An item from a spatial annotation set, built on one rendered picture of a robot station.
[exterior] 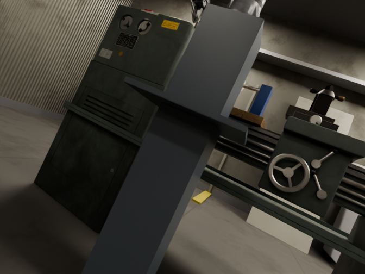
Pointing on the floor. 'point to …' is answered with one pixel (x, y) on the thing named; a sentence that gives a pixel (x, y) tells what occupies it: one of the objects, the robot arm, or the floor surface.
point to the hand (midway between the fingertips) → (194, 21)
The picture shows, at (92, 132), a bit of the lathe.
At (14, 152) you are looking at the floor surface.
